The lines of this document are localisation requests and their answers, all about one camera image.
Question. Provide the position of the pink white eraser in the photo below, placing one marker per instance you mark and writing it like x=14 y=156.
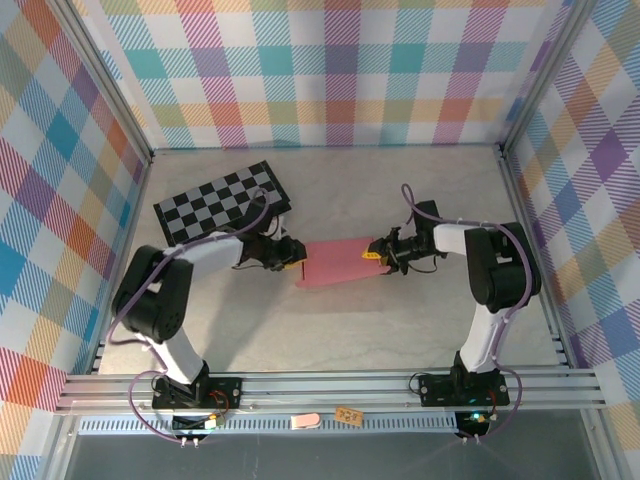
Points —
x=305 y=421

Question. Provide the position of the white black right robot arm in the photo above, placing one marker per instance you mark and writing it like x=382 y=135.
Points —
x=450 y=240

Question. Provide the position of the pink paper box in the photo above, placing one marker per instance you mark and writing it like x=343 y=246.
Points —
x=340 y=260

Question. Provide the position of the aluminium corner post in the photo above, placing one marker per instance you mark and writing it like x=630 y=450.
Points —
x=104 y=75
x=545 y=75

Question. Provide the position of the small circuit board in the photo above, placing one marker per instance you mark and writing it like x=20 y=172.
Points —
x=472 y=420
x=200 y=424

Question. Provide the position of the small wooden tag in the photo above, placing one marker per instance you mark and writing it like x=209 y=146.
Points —
x=347 y=415

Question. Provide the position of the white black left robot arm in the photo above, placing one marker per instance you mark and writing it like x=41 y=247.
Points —
x=215 y=252

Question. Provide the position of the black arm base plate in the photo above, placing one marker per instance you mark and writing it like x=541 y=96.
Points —
x=435 y=390
x=230 y=382

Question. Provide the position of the aluminium slotted mounting rail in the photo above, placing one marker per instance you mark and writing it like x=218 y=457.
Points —
x=325 y=385

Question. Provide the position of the thin aluminium wall rail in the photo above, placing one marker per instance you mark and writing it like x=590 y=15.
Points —
x=325 y=147

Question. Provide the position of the black grey folding chessboard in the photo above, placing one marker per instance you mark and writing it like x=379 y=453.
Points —
x=210 y=200

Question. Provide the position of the aluminium frame leg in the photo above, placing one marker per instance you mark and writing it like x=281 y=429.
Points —
x=605 y=450
x=59 y=450

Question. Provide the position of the aluminium side rail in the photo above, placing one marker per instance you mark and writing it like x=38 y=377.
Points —
x=516 y=185

